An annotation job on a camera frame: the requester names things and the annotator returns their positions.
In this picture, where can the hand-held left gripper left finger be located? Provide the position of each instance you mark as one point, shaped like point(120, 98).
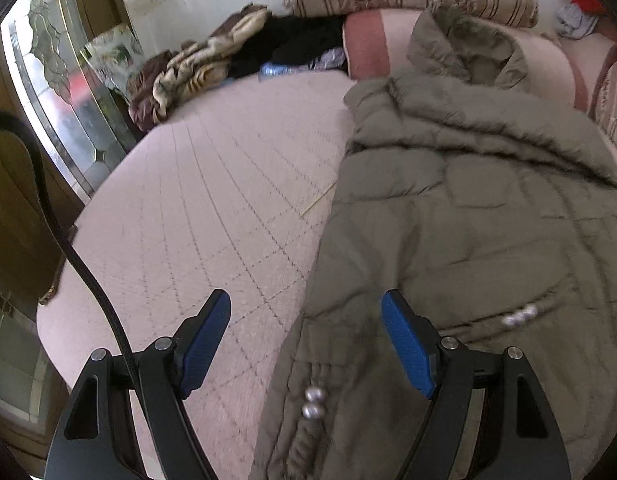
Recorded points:
point(204, 340)

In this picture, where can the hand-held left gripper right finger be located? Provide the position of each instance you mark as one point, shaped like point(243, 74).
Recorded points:
point(407, 346)

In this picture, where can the olive green padded jacket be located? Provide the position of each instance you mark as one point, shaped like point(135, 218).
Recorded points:
point(468, 240)

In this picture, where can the black clothes pile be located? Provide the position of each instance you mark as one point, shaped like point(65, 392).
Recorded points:
point(283, 45)

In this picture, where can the pink quilted bed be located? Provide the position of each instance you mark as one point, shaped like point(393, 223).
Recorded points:
point(198, 220)

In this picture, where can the thin wooden stick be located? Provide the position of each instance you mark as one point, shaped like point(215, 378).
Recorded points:
point(318, 201)

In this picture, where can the wooden glass panel door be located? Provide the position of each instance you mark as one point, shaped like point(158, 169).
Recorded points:
point(43, 125)

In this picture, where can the brown beige patterned blanket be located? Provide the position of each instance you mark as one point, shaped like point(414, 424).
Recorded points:
point(193, 70)

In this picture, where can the blue patterned cloth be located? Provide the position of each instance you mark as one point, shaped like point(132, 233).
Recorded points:
point(303, 64)

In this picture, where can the pink maroon folded blanket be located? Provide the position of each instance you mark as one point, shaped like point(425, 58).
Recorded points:
point(373, 40)

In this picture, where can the grey blue cloth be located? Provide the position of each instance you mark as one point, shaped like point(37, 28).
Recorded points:
point(575, 21)

